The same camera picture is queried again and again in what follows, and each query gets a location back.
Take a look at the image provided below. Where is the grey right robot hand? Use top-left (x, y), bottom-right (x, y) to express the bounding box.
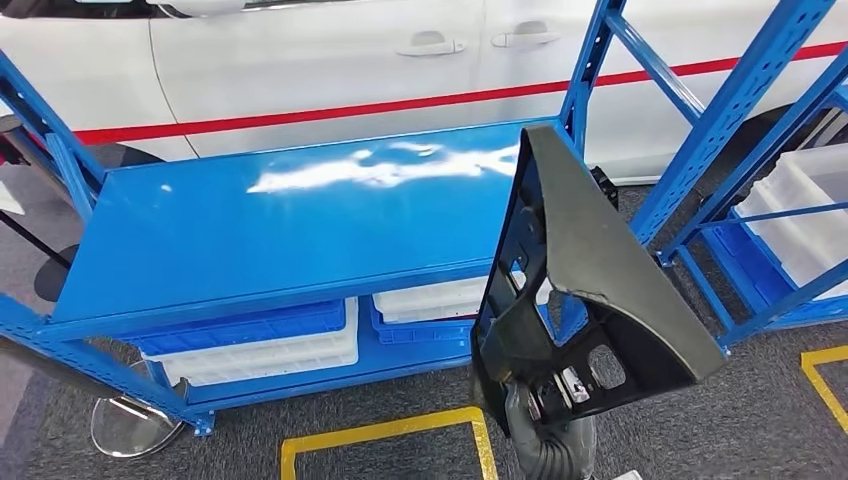
top-left (503, 366), bottom-right (599, 465)

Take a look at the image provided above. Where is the black plastic license plate bracket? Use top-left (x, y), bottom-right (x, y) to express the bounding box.
top-left (470, 122), bottom-right (729, 440)

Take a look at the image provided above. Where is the blue wheeled shelf rack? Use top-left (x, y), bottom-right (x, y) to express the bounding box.
top-left (655, 39), bottom-right (848, 352)

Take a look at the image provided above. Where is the blue metal shelf rack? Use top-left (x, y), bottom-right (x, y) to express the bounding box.
top-left (0, 0), bottom-right (837, 439)

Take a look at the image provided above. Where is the blue plastic crate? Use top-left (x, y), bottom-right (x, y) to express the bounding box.
top-left (369, 301), bottom-right (478, 347)
top-left (702, 211), bottom-right (848, 329)
top-left (125, 299), bottom-right (347, 358)

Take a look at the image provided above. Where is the chrome stanchion base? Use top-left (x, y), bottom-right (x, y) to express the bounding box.
top-left (90, 360), bottom-right (187, 460)

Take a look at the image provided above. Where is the white car red stripe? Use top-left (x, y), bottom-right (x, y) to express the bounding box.
top-left (0, 0), bottom-right (848, 193)

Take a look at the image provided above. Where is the black floor stand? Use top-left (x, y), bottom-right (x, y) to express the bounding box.
top-left (0, 210), bottom-right (82, 304)

